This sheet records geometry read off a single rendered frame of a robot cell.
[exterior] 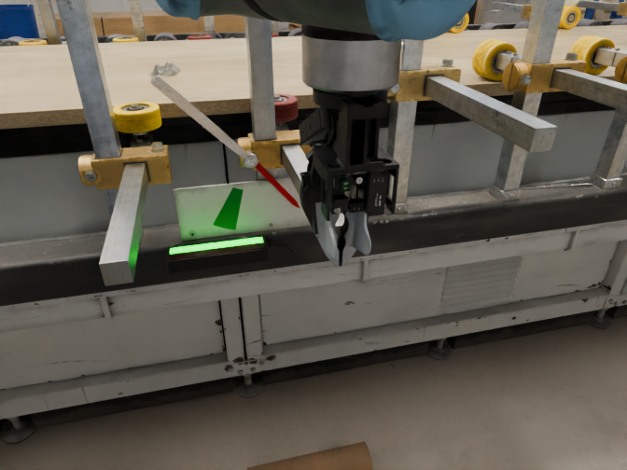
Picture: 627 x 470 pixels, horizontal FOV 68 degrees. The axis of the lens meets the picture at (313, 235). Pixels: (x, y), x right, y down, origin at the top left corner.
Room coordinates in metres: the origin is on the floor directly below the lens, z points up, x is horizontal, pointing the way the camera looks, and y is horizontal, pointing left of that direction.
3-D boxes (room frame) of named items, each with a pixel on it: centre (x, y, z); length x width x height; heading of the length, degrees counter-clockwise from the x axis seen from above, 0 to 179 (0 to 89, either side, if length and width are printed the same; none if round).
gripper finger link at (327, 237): (0.44, -0.02, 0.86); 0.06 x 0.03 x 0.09; 14
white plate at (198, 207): (0.73, 0.11, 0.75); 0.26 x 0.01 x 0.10; 104
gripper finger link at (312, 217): (0.46, -0.01, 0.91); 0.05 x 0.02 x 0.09; 104
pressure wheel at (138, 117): (0.81, 0.31, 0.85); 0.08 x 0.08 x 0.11
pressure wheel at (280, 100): (0.87, 0.07, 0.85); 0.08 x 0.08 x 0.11
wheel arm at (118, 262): (0.62, 0.27, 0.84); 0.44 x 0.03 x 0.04; 14
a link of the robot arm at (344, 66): (0.45, -0.04, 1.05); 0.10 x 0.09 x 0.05; 104
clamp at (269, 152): (0.77, 0.06, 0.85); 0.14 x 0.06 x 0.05; 104
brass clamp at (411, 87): (0.83, -0.18, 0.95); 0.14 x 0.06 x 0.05; 104
